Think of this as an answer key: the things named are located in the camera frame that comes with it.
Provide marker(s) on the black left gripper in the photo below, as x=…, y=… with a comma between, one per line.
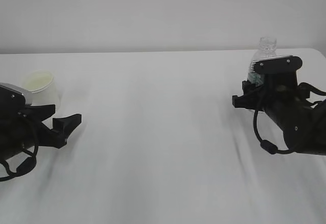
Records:
x=33, y=132

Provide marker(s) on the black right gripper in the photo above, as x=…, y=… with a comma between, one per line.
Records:
x=275, y=97

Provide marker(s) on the white paper cup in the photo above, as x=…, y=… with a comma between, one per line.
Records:
x=43, y=88

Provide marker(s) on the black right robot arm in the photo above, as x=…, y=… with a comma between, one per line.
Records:
x=303, y=134

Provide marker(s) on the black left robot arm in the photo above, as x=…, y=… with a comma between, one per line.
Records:
x=9, y=115

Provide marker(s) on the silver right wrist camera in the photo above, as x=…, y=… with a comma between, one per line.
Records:
x=276, y=65

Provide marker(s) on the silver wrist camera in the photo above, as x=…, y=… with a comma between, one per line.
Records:
x=276, y=65
x=27, y=95

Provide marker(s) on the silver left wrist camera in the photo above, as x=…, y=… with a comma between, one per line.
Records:
x=27, y=95

